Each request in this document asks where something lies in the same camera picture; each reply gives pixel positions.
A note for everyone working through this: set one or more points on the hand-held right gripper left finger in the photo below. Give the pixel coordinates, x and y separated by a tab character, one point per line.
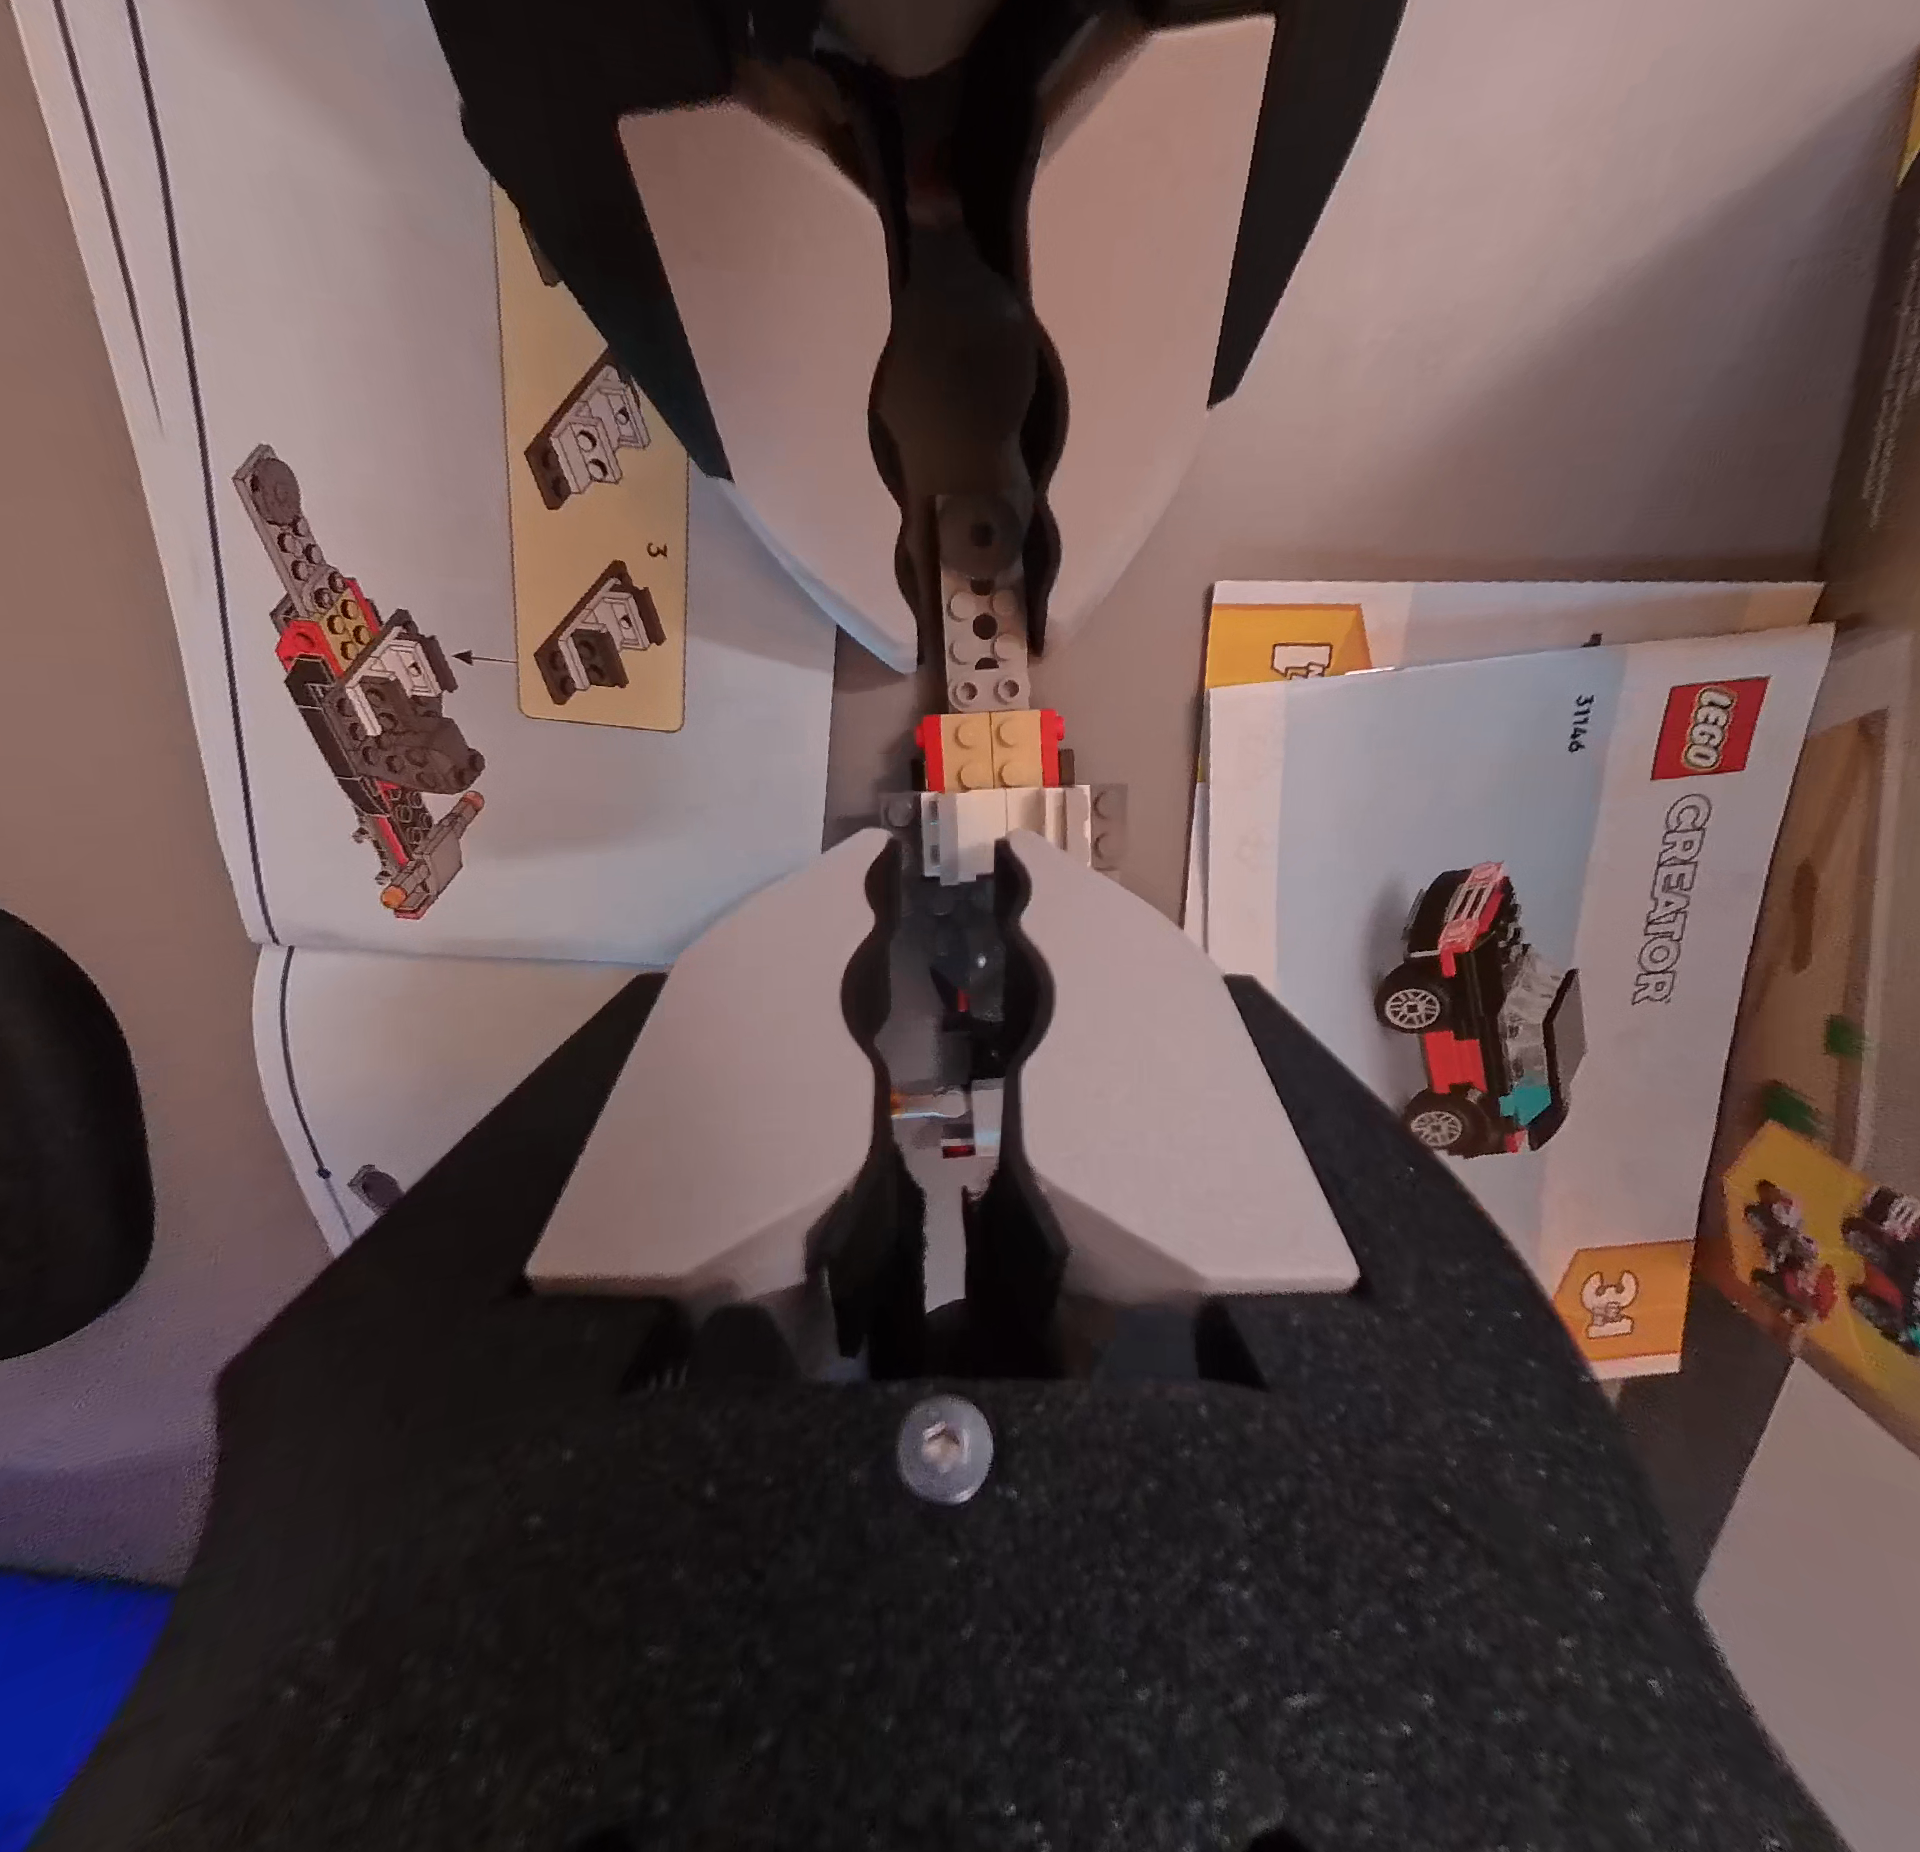
721	1116

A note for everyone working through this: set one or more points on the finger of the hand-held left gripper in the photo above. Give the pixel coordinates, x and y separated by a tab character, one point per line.
764	306
1155	262

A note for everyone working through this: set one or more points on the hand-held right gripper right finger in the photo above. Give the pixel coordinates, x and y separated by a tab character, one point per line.
1185	1116

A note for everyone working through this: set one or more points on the white lego bracket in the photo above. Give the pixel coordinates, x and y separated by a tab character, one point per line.
960	832
1043	817

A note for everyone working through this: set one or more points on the red grey lego model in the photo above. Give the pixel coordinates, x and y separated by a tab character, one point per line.
982	742

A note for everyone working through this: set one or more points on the lego box with truck picture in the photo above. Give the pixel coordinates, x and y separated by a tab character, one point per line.
1875	456

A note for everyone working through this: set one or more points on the closed instruction booklet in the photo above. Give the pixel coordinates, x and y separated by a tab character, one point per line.
1500	832

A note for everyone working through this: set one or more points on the open instruction booklet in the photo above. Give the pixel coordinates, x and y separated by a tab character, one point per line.
301	382

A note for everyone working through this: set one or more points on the yellow-cornered instruction booklet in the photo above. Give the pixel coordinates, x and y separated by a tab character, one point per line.
1500	614

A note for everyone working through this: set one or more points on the black padded cushion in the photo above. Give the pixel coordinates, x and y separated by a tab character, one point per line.
68	1133

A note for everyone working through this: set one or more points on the blue plastic bin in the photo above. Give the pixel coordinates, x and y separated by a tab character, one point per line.
74	1703

